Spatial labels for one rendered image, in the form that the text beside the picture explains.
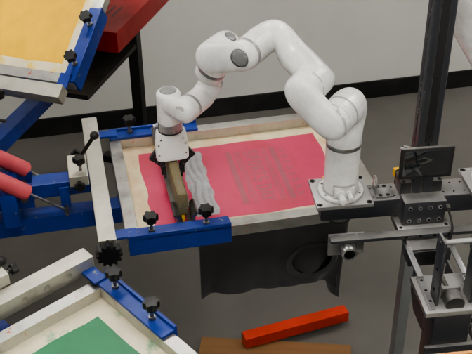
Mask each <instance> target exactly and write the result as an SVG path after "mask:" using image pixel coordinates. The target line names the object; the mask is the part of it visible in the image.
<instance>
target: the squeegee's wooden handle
mask: <svg viewBox="0 0 472 354"><path fill-rule="evenodd" d="M165 166H166V171H167V174H168V177H169V182H170V184H171V189H172V192H173V197H174V200H175V203H176V206H177V209H178V213H179V215H184V214H188V196H187V193H186V190H185V186H184V183H183V179H182V176H181V172H180V169H179V166H178V162H177V160H175V161H169V162H165Z"/></svg>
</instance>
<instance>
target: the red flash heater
mask: <svg viewBox="0 0 472 354"><path fill-rule="evenodd" d="M168 1H169V0H110V2H109V5H108V7H107V10H106V12H105V14H106V16H107V23H106V25H105V29H104V30H103V34H102V36H101V38H100V42H99V44H98V47H97V49H96V50H97V51H104V52H110V53H119V52H120V51H121V50H122V49H123V48H124V47H125V46H126V45H127V44H128V43H129V42H130V41H131V40H132V38H134V37H135V36H136V35H137V33H139V31H141V30H142V29H143V28H144V26H145V25H146V24H147V23H148V22H149V21H150V20H151V19H152V18H153V17H154V16H155V15H156V14H157V13H158V12H159V10H160V9H161V8H162V7H163V6H164V5H165V4H166V3H167V2H168Z"/></svg>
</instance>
